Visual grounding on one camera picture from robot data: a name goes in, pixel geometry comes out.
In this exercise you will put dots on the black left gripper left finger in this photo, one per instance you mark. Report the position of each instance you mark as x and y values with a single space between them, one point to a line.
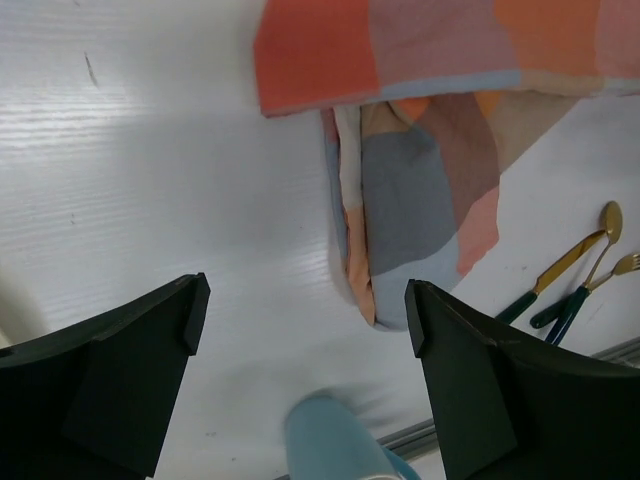
94 400

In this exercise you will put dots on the checkered orange blue cloth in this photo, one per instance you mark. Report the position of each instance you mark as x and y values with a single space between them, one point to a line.
424 105

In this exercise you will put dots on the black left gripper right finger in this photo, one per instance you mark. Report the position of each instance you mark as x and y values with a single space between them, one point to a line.
507 405

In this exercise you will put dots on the light blue mug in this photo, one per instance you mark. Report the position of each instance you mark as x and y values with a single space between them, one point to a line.
325 440

